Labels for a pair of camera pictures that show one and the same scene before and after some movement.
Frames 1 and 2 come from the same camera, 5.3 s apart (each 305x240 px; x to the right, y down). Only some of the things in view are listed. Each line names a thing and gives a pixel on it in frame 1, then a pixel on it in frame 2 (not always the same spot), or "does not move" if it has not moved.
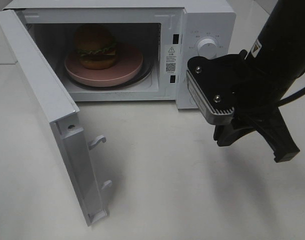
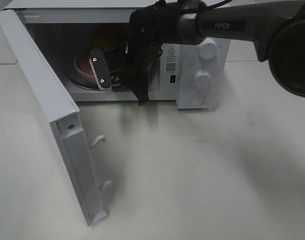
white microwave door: (71, 145) does not move
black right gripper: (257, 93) → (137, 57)
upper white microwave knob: (207, 48) does not move
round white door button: (190, 102) → (197, 99)
